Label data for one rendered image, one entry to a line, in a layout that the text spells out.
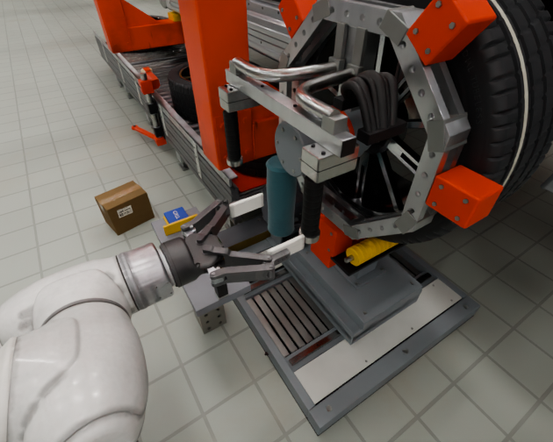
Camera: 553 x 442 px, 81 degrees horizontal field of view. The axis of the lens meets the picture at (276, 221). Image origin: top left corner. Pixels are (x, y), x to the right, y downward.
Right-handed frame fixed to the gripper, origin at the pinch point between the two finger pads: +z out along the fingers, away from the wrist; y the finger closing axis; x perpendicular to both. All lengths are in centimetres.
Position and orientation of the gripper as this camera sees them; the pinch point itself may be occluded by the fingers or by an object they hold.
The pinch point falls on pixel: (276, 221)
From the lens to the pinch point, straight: 58.9
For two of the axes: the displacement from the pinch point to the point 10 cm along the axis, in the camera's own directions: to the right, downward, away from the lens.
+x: 0.0, -7.5, -6.7
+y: 5.3, 5.6, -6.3
